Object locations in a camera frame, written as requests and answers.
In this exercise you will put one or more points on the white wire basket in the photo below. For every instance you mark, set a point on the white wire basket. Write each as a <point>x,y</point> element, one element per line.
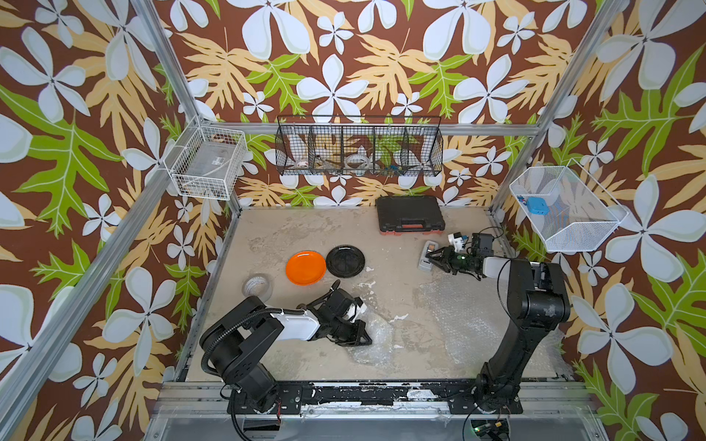
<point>205,161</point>
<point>583,213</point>

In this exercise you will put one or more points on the black wire basket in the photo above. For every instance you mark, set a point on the black wire basket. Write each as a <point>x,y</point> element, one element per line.
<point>358,145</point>

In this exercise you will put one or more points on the white tape dispenser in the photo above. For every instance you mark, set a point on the white tape dispenser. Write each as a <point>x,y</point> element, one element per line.
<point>424,263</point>

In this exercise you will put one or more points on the white wire basket left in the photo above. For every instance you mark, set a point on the white wire basket left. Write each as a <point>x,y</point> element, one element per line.
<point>205,161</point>

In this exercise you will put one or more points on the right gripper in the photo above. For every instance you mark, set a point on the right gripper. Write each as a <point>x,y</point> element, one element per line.
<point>444,259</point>

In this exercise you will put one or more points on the blue object in basket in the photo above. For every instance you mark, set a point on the blue object in basket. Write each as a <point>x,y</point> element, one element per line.
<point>537,206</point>

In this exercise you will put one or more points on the white wire basket right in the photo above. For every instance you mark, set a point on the white wire basket right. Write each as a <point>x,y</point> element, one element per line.
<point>583,213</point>

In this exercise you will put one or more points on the black plastic case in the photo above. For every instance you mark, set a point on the black plastic case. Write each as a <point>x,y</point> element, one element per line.
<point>409,214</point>

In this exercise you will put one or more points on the black plate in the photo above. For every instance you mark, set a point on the black plate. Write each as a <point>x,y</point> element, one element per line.
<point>345,261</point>

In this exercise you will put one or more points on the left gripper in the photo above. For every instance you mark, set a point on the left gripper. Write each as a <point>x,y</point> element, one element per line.
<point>358,331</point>

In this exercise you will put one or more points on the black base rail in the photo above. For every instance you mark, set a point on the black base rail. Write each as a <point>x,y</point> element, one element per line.
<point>290,397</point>

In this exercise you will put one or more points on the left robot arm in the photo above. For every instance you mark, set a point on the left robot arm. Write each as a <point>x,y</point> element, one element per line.
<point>234,347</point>

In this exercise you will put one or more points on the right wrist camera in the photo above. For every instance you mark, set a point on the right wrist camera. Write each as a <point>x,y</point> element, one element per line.
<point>477,244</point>

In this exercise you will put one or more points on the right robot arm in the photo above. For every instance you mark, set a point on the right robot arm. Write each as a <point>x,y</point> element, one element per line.
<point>536,302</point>

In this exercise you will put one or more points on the clear bubble wrap sheet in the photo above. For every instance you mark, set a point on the clear bubble wrap sheet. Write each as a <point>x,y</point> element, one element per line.
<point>379,354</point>

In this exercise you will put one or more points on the orange plate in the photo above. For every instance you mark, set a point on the orange plate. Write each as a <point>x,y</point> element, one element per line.
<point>305,268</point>

